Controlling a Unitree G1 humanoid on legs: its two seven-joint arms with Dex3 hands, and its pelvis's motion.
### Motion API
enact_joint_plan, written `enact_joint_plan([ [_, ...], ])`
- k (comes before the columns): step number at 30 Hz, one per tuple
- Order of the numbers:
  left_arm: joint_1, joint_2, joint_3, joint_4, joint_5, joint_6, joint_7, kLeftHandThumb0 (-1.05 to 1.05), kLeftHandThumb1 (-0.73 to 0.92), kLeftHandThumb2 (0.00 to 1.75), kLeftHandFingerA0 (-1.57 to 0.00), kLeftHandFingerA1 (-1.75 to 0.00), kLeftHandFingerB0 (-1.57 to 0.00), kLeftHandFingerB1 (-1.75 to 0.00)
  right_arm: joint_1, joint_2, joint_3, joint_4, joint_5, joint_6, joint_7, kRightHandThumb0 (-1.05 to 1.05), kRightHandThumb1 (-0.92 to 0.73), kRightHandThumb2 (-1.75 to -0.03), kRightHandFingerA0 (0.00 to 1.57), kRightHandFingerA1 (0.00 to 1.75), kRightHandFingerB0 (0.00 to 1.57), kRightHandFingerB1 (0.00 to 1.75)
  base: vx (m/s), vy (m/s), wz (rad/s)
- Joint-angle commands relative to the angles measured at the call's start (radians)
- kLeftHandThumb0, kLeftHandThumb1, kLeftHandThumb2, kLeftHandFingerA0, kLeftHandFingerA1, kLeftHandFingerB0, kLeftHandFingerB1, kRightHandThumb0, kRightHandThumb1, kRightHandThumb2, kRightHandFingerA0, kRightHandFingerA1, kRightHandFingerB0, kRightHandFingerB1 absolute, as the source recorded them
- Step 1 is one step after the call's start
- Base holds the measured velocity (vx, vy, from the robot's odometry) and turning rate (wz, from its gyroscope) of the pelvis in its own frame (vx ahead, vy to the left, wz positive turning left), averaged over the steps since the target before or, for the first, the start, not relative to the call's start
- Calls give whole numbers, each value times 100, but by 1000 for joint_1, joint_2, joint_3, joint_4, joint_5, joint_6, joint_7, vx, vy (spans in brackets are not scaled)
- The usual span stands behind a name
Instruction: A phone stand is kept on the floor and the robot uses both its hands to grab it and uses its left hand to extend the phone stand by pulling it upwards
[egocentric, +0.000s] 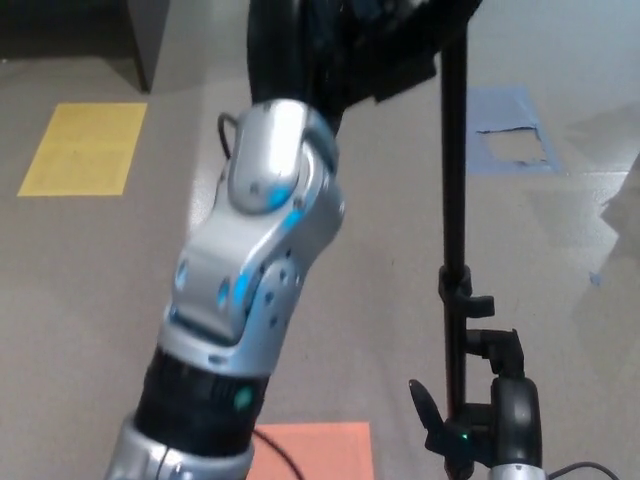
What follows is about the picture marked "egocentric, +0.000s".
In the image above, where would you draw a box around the torn blue tape floor marking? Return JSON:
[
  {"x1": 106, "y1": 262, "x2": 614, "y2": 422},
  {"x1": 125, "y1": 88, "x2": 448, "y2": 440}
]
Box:
[{"x1": 464, "y1": 84, "x2": 564, "y2": 175}]

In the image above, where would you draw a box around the dark grey cabinet panel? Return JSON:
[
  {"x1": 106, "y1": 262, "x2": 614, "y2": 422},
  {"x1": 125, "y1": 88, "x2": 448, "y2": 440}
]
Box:
[{"x1": 0, "y1": 0, "x2": 174, "y2": 93}]

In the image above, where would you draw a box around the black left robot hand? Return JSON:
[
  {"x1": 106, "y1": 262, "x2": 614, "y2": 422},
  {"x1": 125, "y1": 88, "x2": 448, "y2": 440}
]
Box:
[{"x1": 247, "y1": 0, "x2": 484, "y2": 137}]

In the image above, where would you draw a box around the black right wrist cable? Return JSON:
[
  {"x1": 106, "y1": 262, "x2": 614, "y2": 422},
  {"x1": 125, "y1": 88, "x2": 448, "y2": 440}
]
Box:
[{"x1": 542, "y1": 461, "x2": 592, "y2": 480}]

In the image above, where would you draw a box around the yellow rectangular floor marking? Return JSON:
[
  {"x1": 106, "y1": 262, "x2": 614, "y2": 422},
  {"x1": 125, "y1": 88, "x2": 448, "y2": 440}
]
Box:
[{"x1": 17, "y1": 102, "x2": 149, "y2": 197}]

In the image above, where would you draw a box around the black telescopic phone stand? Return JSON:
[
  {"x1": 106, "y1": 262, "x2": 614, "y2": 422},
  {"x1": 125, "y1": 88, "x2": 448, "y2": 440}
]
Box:
[{"x1": 349, "y1": 0, "x2": 496, "y2": 419}]

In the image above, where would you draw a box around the orange rectangular floor marking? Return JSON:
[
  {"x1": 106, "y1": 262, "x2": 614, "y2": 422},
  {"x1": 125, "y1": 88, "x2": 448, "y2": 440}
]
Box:
[{"x1": 252, "y1": 421, "x2": 375, "y2": 480}]

